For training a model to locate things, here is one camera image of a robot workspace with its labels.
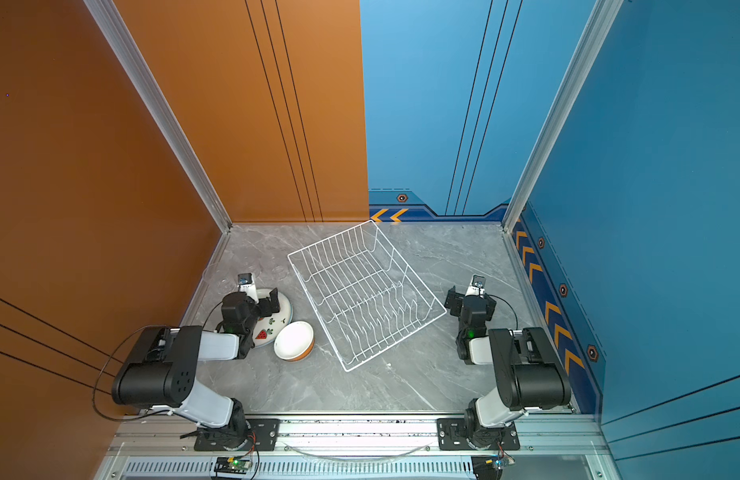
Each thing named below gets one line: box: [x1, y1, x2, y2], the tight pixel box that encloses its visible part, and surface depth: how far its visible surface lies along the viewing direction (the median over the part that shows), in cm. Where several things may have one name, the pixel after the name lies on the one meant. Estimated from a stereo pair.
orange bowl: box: [274, 320, 315, 362], surface depth 87 cm
